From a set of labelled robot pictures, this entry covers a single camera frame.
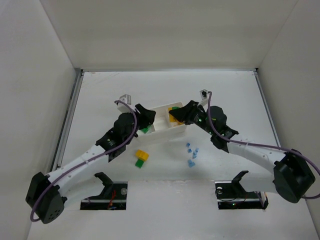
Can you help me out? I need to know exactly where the yellow square duplo brick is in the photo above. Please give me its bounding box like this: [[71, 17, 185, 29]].
[[167, 107, 183, 126]]

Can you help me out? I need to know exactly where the yellow long duplo brick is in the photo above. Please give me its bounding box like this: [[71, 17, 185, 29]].
[[135, 149, 149, 162]]

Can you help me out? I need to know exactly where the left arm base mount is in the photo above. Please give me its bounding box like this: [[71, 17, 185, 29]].
[[80, 172, 128, 211]]

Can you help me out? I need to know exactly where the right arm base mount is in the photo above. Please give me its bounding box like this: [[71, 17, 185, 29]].
[[214, 170, 269, 210]]

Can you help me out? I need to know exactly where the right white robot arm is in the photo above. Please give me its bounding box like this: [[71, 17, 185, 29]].
[[169, 100, 316, 203]]

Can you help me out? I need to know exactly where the green duplo base plate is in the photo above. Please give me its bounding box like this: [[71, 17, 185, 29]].
[[140, 125, 151, 134]]

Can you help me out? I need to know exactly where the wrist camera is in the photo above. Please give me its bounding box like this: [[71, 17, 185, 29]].
[[199, 89, 209, 102], [117, 94, 132, 113]]

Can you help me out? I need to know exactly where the white divided plastic tray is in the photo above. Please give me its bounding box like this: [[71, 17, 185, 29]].
[[137, 102, 187, 143]]

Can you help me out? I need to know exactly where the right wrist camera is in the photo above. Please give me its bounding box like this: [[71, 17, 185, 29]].
[[199, 89, 209, 102]]

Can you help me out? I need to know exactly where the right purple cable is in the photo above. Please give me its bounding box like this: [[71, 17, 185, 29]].
[[204, 91, 320, 200]]

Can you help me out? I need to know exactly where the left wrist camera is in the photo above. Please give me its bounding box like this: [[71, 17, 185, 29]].
[[117, 94, 132, 113]]

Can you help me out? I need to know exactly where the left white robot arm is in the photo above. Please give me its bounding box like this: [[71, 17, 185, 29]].
[[25, 100, 156, 224]]

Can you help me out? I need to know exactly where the small green duplo plate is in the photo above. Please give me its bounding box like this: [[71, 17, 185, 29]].
[[135, 159, 145, 169]]

